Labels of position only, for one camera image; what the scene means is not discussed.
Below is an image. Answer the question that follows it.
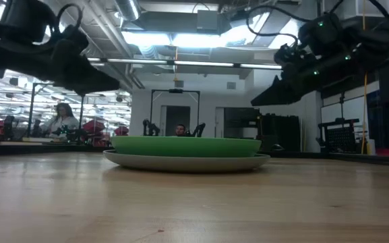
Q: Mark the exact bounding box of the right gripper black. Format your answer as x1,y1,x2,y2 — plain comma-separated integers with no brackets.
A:
249,43,354,107

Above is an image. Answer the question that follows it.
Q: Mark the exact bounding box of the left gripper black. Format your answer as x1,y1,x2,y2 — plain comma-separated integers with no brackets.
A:
0,25,121,97

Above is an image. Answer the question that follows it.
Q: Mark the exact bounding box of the large light green plate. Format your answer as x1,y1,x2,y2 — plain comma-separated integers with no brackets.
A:
110,135,262,159

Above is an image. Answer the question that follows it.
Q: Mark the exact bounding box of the black cabinet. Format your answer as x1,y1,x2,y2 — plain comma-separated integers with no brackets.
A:
260,113,302,153

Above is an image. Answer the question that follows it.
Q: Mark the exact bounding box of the black shelf unit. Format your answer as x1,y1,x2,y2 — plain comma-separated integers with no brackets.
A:
223,107,261,140

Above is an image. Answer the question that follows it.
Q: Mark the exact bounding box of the black equipment cart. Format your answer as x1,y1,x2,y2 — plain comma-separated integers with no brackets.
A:
317,117,361,155

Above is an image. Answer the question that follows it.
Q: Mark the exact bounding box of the long ceiling light tube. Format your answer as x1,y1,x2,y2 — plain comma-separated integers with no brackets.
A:
86,57,283,71

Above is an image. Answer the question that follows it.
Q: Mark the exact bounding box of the white cylinder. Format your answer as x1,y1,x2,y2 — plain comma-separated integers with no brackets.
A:
365,138,378,156

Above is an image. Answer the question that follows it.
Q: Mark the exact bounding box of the bright ceiling light panel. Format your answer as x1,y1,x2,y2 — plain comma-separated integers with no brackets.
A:
121,28,259,49

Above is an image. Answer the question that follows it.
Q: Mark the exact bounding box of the grey ceiling box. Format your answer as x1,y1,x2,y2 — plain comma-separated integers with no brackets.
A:
196,9,219,32

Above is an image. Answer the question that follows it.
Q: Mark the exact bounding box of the large grey plastic plate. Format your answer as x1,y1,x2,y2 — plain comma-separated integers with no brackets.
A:
102,149,272,173

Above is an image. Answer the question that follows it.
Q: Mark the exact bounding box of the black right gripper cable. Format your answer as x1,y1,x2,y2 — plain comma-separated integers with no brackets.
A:
245,4,303,47

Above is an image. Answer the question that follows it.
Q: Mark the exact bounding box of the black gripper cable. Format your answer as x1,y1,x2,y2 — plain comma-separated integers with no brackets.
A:
55,2,84,34
245,4,303,47

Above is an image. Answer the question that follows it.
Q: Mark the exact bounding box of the black pole frame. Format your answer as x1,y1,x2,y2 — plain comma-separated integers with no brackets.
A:
26,82,86,144

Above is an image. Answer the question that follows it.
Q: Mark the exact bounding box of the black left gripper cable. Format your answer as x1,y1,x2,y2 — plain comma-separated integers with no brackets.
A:
55,2,84,34

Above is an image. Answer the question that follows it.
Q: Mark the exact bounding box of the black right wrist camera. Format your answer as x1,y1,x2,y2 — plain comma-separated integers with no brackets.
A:
297,12,346,57

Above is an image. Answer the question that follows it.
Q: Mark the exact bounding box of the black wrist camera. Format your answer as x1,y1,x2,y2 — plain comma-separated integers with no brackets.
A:
297,12,346,57
0,0,59,45

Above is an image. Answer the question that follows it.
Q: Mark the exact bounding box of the yellow hanging cable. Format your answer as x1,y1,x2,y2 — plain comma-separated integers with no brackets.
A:
360,0,369,155

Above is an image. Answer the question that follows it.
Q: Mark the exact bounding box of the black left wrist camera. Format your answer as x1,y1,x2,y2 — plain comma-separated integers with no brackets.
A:
0,0,59,45

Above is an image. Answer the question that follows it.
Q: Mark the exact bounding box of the silver ventilation duct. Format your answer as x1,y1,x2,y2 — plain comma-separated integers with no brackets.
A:
113,0,142,22

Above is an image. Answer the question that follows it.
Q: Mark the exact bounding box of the black robot station frame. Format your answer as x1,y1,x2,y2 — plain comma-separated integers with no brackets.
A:
149,88,202,138

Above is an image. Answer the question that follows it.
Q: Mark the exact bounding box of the hanging cord with box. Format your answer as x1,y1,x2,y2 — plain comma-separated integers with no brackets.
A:
173,47,185,89

